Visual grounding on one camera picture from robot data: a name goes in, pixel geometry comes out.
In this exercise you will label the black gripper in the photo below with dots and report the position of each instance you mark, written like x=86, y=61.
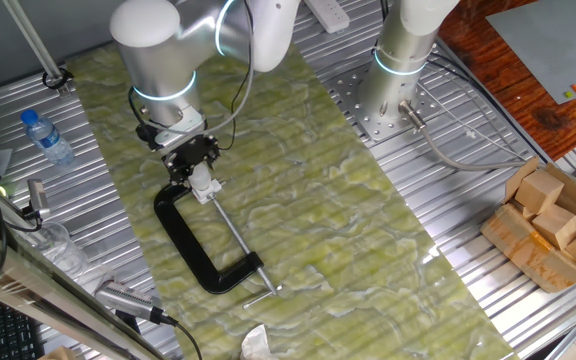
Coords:
x=190, y=152

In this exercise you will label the white LED light bulb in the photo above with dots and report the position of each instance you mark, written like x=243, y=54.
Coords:
x=199, y=176

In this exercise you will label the white Flexiv robot arm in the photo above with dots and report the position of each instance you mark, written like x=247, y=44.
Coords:
x=158, y=50

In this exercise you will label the white plug-in lamp socket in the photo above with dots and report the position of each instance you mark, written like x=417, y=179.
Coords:
x=207, y=192

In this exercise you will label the silver wrist adapter plate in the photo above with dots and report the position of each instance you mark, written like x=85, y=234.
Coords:
x=185, y=127

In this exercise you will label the black C-clamp with steel screw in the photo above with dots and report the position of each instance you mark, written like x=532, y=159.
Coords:
x=188, y=245

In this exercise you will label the green marble pattern mat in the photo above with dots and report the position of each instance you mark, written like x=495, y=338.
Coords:
x=318, y=225

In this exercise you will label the clear water bottle blue label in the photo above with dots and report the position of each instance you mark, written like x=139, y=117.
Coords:
x=48, y=140

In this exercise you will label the white power strip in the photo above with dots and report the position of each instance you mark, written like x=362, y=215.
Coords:
x=328, y=15

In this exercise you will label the aluminium pole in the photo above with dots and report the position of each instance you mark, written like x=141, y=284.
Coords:
x=33, y=40

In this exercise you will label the small cardboard box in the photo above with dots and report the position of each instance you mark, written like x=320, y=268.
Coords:
x=58, y=355

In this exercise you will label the brown wooden table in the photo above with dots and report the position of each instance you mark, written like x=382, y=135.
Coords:
x=518, y=100

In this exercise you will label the brown cardboard box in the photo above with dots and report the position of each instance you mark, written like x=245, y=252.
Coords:
x=518, y=250

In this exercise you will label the grey building baseplate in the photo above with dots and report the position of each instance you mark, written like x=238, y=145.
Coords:
x=553, y=45

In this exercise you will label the green toy brick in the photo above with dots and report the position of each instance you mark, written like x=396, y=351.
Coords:
x=568, y=94

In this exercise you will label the silver ribbed depth camera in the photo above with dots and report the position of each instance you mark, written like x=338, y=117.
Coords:
x=128, y=300

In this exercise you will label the silver camera on black mount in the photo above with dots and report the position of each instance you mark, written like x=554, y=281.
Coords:
x=38, y=192

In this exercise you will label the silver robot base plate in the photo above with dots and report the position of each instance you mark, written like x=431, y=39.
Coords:
x=348, y=95

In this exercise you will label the aluminium frame beam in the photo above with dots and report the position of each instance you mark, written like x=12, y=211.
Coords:
x=43, y=295

